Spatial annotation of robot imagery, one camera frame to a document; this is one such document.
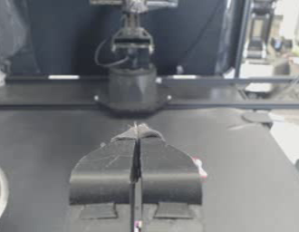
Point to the steel bowl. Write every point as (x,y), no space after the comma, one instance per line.
(4,187)

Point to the grey fabric cover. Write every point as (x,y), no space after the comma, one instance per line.
(10,30)

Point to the white pink candy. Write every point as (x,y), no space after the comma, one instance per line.
(201,169)

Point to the white tape strip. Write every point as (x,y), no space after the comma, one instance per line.
(63,77)
(185,77)

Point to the black background equipment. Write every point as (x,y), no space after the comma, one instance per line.
(261,33)

